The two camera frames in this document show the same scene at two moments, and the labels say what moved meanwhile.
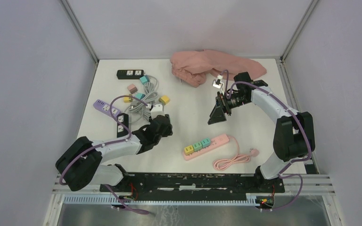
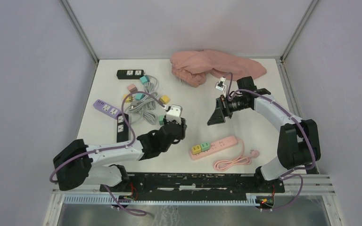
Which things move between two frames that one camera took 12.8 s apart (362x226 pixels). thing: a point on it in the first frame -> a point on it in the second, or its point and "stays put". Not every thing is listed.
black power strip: [129, 74] stays put
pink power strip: [215, 142] -> [215, 147]
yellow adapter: [164, 99] stays put
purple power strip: [104, 107] stays put
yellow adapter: [189, 149] -> [196, 149]
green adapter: [197, 146] -> [205, 146]
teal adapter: [139, 95] stays put
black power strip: [121, 131] stays put
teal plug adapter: [144, 79] stays put
